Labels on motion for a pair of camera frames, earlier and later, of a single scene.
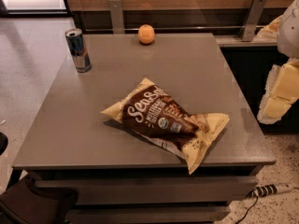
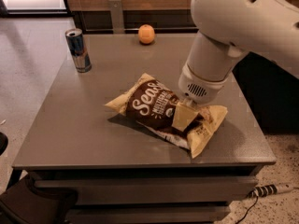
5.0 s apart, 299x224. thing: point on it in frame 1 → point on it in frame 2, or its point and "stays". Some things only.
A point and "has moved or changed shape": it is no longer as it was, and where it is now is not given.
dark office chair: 25,204 stays
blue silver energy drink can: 78,49 stays
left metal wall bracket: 117,18 stays
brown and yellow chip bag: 153,112 has moved or changed shape
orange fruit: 146,34 stays
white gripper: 290,32 → 199,87
